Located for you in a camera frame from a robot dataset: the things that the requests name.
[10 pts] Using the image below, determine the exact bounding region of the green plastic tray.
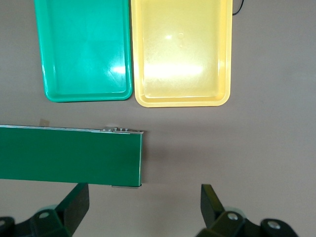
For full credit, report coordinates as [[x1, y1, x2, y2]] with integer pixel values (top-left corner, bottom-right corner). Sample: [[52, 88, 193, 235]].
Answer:
[[34, 0, 133, 103]]

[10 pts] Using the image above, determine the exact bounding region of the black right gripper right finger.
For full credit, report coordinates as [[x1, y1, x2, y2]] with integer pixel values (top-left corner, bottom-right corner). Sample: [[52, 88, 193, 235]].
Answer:
[[197, 184, 299, 237]]

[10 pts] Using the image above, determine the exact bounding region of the thin black cable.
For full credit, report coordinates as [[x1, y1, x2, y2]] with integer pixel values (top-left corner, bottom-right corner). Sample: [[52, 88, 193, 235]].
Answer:
[[231, 0, 245, 16]]

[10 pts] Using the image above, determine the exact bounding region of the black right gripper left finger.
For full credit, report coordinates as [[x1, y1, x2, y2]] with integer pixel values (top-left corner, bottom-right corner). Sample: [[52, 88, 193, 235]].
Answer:
[[0, 182, 90, 237]]

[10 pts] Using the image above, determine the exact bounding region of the green conveyor belt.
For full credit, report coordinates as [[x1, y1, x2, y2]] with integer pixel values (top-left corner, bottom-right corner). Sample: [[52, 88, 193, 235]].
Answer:
[[0, 124, 148, 189]]

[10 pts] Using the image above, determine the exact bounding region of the yellow plastic tray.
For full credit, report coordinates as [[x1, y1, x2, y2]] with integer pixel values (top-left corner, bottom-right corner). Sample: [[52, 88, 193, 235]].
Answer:
[[130, 0, 233, 108]]

